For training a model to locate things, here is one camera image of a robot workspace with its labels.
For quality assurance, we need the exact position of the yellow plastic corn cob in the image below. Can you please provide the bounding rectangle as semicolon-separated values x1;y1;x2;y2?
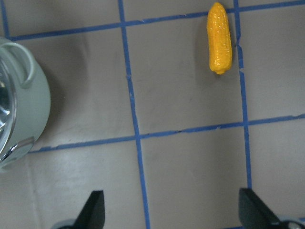
206;2;233;75

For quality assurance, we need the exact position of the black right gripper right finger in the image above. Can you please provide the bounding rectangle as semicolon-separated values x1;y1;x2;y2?
238;187;305;229

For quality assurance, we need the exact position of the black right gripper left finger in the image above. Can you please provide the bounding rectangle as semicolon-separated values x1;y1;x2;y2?
52;190;107;229

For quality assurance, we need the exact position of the light green electric pot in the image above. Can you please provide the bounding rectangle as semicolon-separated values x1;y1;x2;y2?
0;38;51;171

